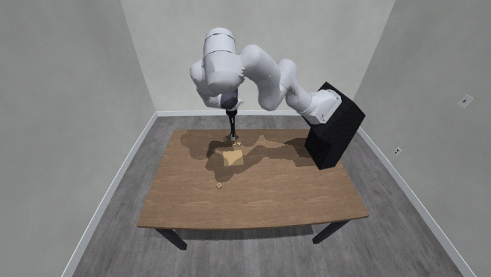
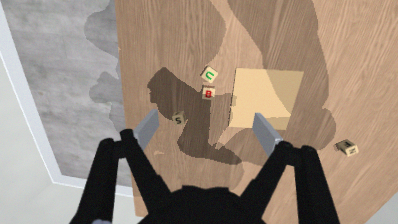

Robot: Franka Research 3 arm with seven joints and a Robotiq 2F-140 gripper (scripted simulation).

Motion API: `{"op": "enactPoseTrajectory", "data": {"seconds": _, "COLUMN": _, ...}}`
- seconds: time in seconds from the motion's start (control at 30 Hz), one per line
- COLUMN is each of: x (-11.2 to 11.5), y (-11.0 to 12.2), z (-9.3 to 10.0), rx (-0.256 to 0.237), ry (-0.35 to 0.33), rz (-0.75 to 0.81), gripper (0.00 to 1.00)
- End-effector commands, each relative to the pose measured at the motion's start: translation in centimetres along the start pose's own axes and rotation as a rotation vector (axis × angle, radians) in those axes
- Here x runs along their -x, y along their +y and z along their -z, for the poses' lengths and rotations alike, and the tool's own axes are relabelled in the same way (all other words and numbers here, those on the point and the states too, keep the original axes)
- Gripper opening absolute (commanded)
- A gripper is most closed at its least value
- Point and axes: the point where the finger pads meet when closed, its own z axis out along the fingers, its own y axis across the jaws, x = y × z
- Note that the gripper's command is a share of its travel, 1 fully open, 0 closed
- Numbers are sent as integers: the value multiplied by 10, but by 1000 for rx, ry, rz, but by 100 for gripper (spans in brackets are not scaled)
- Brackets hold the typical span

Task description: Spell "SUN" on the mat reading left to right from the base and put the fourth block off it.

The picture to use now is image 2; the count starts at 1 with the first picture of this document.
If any cream letter block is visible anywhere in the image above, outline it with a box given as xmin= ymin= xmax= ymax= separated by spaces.
xmin=172 ymin=111 xmax=186 ymax=126
xmin=201 ymin=66 xmax=218 ymax=84
xmin=338 ymin=140 xmax=358 ymax=156
xmin=202 ymin=85 xmax=215 ymax=100

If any tan flat mat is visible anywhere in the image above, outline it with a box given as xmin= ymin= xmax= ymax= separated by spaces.
xmin=229 ymin=68 xmax=304 ymax=130

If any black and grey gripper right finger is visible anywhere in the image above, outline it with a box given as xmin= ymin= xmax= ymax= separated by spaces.
xmin=220 ymin=112 xmax=340 ymax=224

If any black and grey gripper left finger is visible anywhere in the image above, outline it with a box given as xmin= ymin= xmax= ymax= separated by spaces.
xmin=69 ymin=109 xmax=191 ymax=224

